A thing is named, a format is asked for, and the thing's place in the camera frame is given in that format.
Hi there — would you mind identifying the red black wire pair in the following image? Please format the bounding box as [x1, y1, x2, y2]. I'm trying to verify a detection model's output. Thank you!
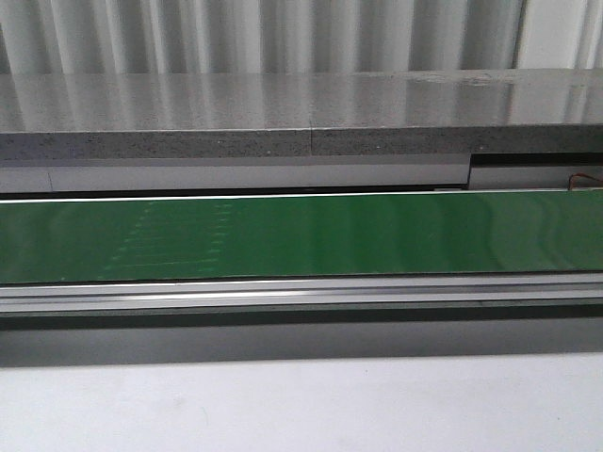
[567, 172, 603, 192]

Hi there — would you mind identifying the white pleated curtain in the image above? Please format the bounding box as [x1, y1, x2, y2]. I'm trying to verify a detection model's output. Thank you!
[1, 1, 602, 74]

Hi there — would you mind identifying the grey granite slab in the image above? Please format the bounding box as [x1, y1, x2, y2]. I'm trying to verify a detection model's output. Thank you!
[1, 70, 602, 162]

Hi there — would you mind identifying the green conveyor belt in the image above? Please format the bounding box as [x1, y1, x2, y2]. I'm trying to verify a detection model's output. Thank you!
[1, 190, 602, 284]

